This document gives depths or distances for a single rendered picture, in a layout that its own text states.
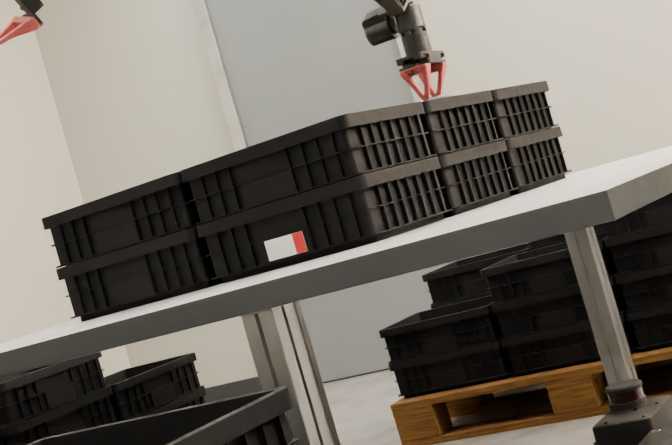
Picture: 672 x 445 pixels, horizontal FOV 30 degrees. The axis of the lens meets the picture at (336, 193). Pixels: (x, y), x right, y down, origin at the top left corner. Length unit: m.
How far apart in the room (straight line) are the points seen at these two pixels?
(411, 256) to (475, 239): 0.10
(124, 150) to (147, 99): 0.31
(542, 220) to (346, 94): 4.27
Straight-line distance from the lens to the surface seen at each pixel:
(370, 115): 2.26
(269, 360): 1.94
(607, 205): 1.61
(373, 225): 2.19
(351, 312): 6.01
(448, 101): 2.52
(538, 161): 2.83
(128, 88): 6.61
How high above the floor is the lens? 0.76
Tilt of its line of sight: 1 degrees up
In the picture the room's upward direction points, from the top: 16 degrees counter-clockwise
